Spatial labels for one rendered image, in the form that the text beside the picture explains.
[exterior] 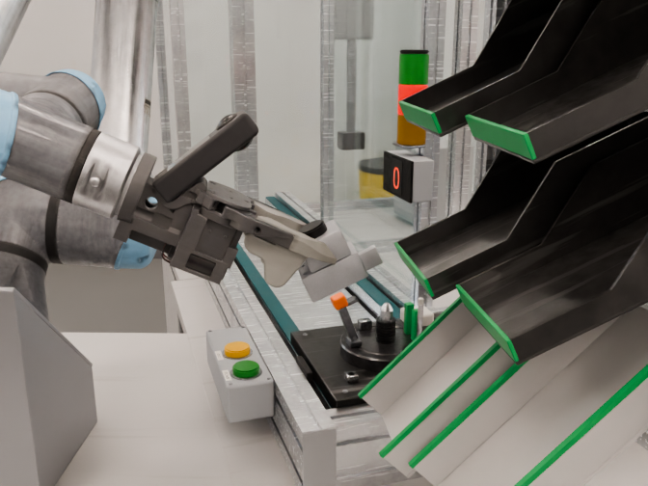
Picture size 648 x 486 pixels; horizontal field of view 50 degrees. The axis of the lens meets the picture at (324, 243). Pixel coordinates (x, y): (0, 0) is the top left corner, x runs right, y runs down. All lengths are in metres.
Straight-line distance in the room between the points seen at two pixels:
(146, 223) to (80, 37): 4.11
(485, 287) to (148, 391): 0.72
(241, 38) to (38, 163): 1.37
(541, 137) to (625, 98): 0.07
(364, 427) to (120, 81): 0.57
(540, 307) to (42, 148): 0.46
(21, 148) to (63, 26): 4.14
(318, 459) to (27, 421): 0.36
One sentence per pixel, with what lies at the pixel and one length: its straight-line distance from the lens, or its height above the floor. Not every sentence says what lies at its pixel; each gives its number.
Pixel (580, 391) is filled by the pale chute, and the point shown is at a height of 1.11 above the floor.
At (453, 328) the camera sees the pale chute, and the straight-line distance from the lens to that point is 0.86.
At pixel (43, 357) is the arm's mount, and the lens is 0.97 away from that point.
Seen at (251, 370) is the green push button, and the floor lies 0.97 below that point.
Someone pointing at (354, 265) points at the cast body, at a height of 1.21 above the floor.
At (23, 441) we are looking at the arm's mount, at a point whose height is 0.95.
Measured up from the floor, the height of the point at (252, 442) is 0.86.
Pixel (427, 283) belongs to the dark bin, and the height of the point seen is 1.21.
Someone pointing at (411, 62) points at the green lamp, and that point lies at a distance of 1.19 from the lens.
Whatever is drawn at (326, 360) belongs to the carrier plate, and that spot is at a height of 0.97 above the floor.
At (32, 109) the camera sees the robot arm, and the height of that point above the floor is 1.37.
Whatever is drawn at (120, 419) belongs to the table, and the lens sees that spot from 1.17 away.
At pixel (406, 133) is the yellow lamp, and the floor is 1.28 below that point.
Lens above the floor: 1.43
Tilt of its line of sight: 16 degrees down
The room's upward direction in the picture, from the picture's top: straight up
